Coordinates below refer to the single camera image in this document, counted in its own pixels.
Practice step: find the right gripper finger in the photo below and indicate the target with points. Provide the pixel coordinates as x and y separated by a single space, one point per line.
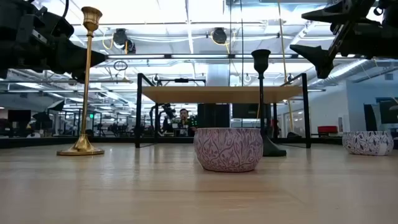
317 56
339 12

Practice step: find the white leaf-patterned candle tin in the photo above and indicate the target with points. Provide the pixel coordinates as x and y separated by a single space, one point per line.
367 143

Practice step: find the tall brass candlestick holder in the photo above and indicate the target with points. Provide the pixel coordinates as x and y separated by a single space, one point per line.
81 147

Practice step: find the person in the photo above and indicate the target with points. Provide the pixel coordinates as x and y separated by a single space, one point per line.
184 115

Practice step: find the red cushioned stool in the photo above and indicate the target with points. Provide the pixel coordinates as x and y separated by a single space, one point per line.
327 129

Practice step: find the wooden shelf black legs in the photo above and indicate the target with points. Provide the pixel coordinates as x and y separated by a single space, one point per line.
217 94

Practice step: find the black candlestick holder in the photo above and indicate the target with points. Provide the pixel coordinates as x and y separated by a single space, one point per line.
261 60

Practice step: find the background black robot arm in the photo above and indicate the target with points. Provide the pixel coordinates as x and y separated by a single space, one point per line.
168 110

